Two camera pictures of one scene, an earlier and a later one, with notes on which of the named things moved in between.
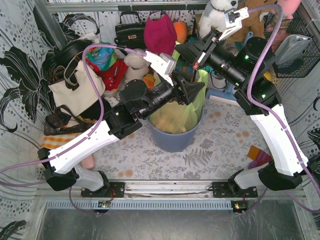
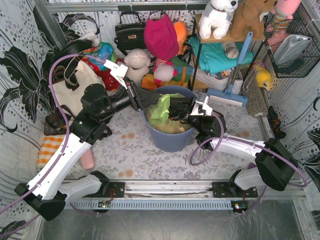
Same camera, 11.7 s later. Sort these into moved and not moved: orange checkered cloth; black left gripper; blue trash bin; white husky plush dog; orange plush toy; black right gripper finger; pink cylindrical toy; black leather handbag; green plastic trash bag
Moved: black right gripper finger; green plastic trash bag; black left gripper
Not moved: blue trash bin; orange plush toy; orange checkered cloth; black leather handbag; white husky plush dog; pink cylindrical toy
